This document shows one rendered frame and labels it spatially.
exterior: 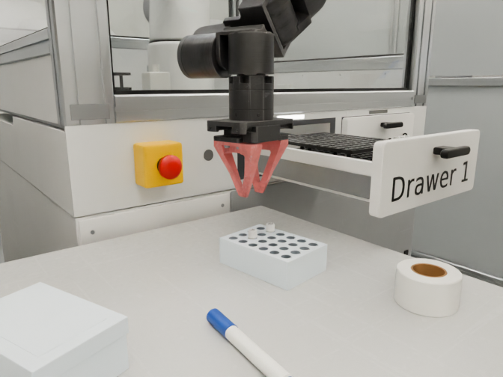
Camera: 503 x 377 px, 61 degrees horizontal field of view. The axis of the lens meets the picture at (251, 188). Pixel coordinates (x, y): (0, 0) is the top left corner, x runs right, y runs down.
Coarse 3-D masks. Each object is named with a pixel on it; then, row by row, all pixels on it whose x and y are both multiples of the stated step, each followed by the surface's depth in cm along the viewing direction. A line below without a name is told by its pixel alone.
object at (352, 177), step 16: (288, 144) 96; (288, 160) 77; (304, 160) 74; (320, 160) 71; (336, 160) 68; (352, 160) 66; (272, 176) 81; (288, 176) 77; (304, 176) 74; (320, 176) 71; (336, 176) 68; (352, 176) 66; (368, 176) 63; (336, 192) 69; (352, 192) 66; (368, 192) 64
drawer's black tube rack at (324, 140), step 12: (324, 132) 97; (300, 144) 79; (312, 144) 77; (324, 144) 78; (336, 144) 78; (348, 144) 77; (360, 144) 77; (372, 144) 77; (348, 156) 72; (360, 156) 82; (372, 156) 77
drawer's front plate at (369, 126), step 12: (348, 120) 102; (360, 120) 105; (372, 120) 108; (384, 120) 111; (396, 120) 115; (408, 120) 118; (348, 132) 103; (360, 132) 106; (372, 132) 109; (384, 132) 112; (396, 132) 116; (408, 132) 119
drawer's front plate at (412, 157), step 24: (384, 144) 59; (408, 144) 62; (432, 144) 67; (456, 144) 71; (384, 168) 60; (408, 168) 64; (432, 168) 68; (384, 192) 61; (432, 192) 69; (456, 192) 75; (384, 216) 62
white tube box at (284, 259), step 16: (224, 240) 59; (240, 240) 59; (256, 240) 59; (272, 240) 59; (288, 240) 59; (304, 240) 59; (224, 256) 60; (240, 256) 57; (256, 256) 55; (272, 256) 53; (288, 256) 54; (304, 256) 54; (320, 256) 56; (256, 272) 56; (272, 272) 53; (288, 272) 52; (304, 272) 54; (320, 272) 57; (288, 288) 52
